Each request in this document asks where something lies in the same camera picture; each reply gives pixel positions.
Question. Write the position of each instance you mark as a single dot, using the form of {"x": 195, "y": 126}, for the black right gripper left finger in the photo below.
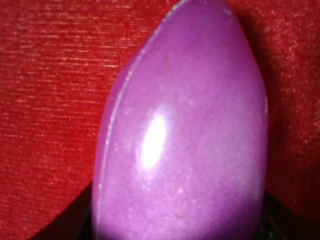
{"x": 74, "y": 223}

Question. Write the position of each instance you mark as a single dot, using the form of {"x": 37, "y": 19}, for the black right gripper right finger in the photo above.
{"x": 278, "y": 222}

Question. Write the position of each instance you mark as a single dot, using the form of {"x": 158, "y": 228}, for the purple toy eggplant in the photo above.
{"x": 182, "y": 147}

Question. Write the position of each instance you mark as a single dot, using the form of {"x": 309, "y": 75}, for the red tablecloth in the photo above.
{"x": 59, "y": 60}

